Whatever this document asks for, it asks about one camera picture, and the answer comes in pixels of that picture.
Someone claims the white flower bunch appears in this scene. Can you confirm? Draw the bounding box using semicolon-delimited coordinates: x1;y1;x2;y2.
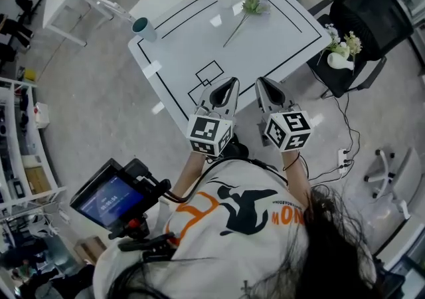
317;23;342;66

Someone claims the white plastic chair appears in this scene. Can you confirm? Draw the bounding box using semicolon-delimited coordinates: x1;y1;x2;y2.
128;0;187;21

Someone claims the person's left forearm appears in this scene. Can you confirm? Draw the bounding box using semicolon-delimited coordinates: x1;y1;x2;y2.
172;150;209;199

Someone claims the black wrist band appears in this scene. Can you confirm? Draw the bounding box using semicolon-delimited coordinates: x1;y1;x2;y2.
282;153;301;171

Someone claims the black floor cable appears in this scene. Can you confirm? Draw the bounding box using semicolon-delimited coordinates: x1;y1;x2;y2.
307;94;362;181

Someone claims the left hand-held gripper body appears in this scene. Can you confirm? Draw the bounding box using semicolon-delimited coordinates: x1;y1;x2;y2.
186;102;237;158

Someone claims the black monitor cable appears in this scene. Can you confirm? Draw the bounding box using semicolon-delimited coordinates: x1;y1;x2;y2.
164;156;290;204

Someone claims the person's black shoe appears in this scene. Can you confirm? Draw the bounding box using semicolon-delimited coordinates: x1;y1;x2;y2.
212;132;250;163

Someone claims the cardboard box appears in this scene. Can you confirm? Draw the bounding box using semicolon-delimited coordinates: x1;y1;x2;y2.
73;235;108;266

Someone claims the person's right forearm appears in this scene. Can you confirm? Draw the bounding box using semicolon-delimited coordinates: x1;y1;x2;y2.
282;150;312;194

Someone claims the white box with red mark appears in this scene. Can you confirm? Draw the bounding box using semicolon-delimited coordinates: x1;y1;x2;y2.
33;102;51;130

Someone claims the black mesh office chair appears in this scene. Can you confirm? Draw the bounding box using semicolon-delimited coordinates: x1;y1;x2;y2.
307;0;415;99

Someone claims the white power strip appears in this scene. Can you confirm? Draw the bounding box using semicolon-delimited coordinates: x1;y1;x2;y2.
337;148;349;174

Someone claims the teal cup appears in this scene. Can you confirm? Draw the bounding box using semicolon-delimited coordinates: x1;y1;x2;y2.
131;17;158;43

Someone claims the white shelf unit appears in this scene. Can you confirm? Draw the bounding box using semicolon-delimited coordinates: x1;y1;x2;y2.
0;76;68;214

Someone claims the small round white vase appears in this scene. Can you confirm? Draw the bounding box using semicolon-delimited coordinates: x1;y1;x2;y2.
327;52;356;71

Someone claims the black chest-mounted monitor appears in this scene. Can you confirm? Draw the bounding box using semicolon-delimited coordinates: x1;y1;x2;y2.
69;157;173;242

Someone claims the person's white printed shirt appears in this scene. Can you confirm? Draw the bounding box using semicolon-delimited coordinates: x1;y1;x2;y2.
92;157;378;299

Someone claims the cream flower bunch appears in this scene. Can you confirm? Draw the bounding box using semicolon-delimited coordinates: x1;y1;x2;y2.
341;31;363;61

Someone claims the green white flowers bunch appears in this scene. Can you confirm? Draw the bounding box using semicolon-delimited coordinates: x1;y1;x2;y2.
222;0;272;48

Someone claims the white swivel chair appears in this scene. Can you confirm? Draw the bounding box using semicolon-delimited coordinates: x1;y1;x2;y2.
363;147;423;221

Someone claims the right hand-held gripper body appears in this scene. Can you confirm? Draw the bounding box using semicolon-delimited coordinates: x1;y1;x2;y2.
257;104;313;153

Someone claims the black chest mount clamp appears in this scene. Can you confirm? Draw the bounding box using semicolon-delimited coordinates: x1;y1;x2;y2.
118;232;177;262

